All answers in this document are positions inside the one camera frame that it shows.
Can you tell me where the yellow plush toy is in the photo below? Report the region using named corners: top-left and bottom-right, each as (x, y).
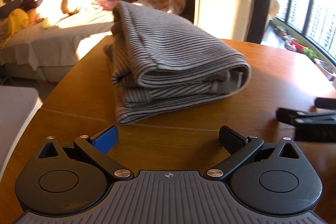
top-left (7, 9), bottom-right (29, 35)

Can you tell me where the red plant pot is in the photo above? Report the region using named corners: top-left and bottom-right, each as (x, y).
top-left (290, 38), bottom-right (305, 53)

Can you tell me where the beige sofa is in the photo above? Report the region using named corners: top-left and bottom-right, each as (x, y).
top-left (1, 0), bottom-right (254, 82)

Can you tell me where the striped grey white garment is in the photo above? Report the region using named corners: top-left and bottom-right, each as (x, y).
top-left (104, 2), bottom-right (251, 124)

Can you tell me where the green plant tray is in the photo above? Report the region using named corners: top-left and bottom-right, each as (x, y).
top-left (302, 48), bottom-right (318, 60)

